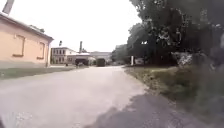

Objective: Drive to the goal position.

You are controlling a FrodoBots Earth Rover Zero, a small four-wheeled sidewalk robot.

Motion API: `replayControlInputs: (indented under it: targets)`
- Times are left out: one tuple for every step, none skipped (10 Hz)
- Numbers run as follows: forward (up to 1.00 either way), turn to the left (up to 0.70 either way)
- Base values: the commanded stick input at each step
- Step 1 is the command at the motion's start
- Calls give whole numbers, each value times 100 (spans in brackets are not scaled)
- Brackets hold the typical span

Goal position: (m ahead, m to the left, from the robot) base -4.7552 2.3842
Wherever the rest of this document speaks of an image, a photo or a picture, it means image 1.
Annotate dark vehicle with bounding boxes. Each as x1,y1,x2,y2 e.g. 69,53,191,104
95,57,107,68

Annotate distant trees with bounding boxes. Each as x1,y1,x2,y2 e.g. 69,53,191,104
110,43,132,65

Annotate low grey building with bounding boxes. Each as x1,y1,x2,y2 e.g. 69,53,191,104
67,51,113,67

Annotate tall chimney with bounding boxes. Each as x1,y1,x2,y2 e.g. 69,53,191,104
78,40,84,54

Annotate grey asphalt road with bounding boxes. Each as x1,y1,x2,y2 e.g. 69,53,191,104
0,65,214,128

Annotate pale building with windows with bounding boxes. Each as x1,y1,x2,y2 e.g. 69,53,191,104
50,46,79,65

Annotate grass verge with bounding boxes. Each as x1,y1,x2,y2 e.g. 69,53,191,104
123,64,224,116

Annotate large dark trees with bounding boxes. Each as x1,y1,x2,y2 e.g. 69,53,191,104
125,0,224,68

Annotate grass strip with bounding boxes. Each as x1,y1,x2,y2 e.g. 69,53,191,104
0,65,78,81

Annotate beige building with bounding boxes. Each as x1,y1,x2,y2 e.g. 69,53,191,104
0,11,55,70

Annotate slanted pole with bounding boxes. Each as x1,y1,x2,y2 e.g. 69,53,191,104
1,0,16,16

